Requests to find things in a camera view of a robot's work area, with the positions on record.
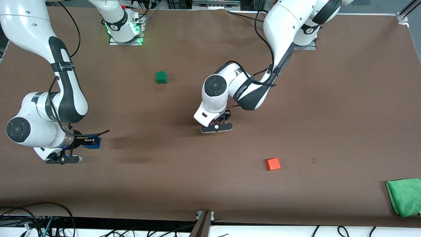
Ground brown table cover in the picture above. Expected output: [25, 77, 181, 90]
[0, 7, 421, 227]

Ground green folded cloth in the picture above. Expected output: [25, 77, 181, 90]
[385, 178, 421, 218]

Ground black looped cable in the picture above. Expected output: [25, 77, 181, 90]
[0, 202, 76, 237]

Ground teal cable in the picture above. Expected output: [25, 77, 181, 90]
[42, 216, 54, 237]

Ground long black table cable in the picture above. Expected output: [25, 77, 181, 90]
[225, 9, 265, 24]

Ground grey metal rail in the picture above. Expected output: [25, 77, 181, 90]
[192, 0, 241, 10]

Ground aluminium profile bracket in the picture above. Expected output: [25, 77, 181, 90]
[189, 210, 214, 237]

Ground aluminium frame profile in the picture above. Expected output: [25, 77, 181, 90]
[397, 0, 421, 23]

